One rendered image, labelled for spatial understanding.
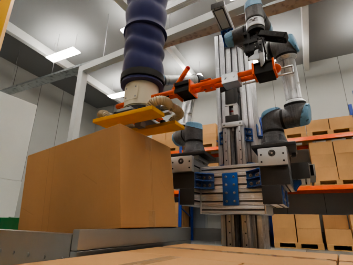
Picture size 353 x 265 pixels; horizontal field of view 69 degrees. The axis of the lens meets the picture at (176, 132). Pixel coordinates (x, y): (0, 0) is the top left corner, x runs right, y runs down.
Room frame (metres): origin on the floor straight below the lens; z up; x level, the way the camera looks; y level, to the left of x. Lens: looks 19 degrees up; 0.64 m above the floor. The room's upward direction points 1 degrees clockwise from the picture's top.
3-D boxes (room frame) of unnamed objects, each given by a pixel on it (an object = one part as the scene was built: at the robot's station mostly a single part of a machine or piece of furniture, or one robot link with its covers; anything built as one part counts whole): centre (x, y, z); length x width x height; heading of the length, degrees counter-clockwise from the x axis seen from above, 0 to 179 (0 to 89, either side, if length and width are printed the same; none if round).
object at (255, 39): (0.90, -0.32, 1.35); 0.09 x 0.08 x 0.12; 61
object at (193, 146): (1.63, -0.12, 1.09); 0.15 x 0.15 x 0.10
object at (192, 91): (1.05, -0.04, 1.20); 0.10 x 0.08 x 0.06; 150
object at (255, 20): (0.89, -0.33, 1.43); 0.08 x 0.08 x 0.05
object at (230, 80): (0.95, -0.23, 1.20); 0.07 x 0.07 x 0.04; 60
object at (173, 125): (1.26, 0.13, 1.09); 0.34 x 0.10 x 0.05; 60
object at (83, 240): (1.13, 0.11, 0.58); 0.70 x 0.03 x 0.06; 148
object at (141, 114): (1.09, 0.22, 1.09); 0.34 x 0.10 x 0.05; 60
